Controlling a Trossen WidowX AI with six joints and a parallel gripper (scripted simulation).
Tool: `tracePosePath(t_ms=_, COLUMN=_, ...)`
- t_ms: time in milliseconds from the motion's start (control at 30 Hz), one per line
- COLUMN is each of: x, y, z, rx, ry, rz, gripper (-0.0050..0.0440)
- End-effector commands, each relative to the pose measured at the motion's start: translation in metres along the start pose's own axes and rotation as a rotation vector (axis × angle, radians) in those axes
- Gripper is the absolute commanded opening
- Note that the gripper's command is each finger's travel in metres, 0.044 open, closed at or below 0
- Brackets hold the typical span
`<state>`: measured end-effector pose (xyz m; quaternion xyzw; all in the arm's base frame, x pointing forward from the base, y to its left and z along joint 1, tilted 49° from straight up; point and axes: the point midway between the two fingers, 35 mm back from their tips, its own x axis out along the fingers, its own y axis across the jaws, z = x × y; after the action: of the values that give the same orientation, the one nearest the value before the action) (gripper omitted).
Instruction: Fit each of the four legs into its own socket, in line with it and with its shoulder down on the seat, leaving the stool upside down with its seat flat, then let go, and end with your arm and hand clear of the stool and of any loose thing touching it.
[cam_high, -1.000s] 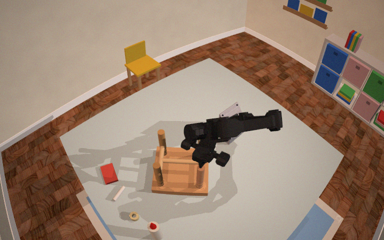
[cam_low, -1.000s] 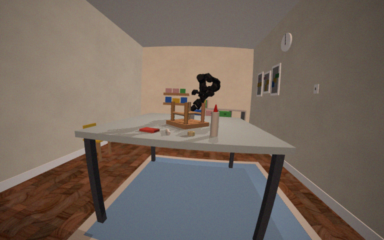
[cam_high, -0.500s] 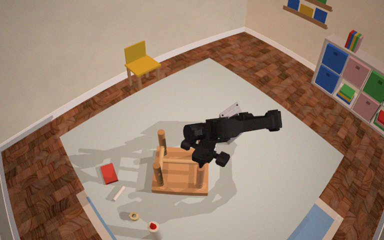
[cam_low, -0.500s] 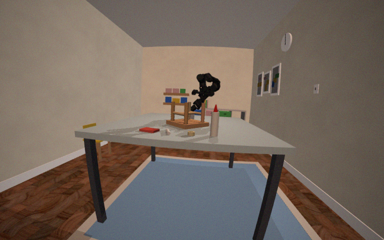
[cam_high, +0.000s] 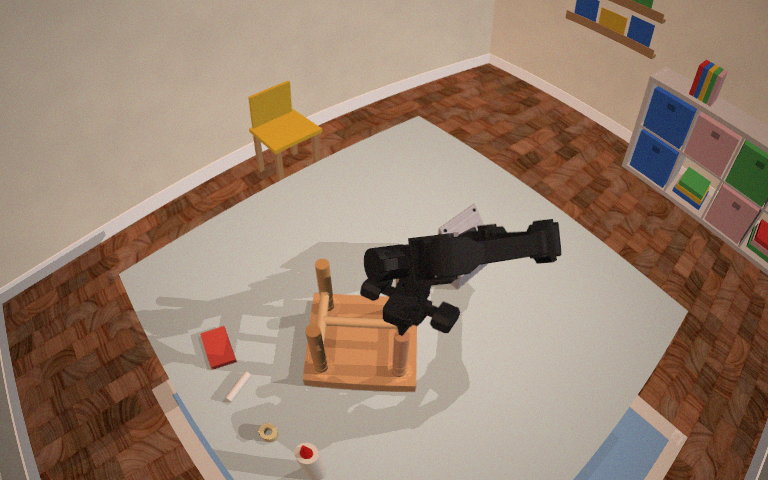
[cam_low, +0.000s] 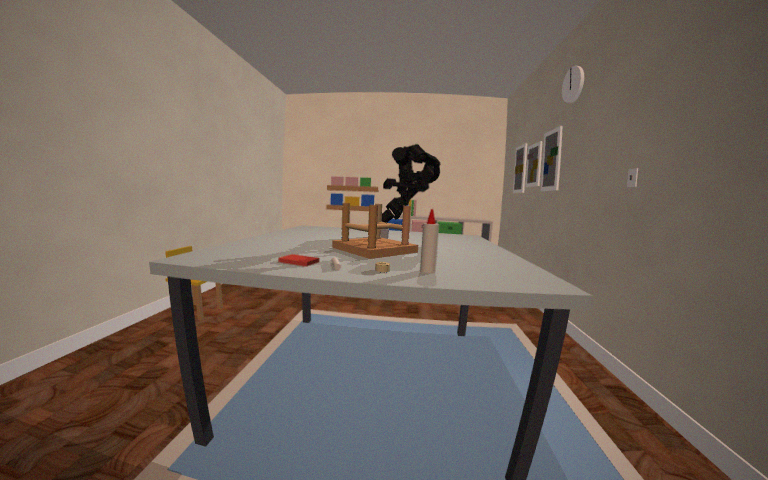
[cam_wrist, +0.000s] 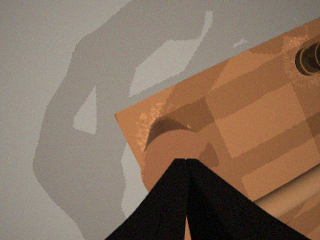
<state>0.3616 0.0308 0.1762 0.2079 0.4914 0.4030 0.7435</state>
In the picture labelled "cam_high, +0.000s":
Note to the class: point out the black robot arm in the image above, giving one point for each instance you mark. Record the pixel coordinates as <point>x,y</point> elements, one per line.
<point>451,257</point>

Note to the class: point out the tan roll of masking tape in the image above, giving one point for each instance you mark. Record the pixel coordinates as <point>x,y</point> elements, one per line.
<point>268,438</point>

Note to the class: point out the orange-brown wooden stool seat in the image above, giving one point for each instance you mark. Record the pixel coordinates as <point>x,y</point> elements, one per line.
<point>361,358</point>

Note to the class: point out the red rectangular block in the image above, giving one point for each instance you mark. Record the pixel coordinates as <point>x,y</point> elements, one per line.
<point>218,348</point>

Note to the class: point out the tan wooden stool legs with crossbar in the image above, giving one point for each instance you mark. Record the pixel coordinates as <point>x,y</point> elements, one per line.
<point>314,336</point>

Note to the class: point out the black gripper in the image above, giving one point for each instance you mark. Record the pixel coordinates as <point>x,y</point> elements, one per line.
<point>443,320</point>

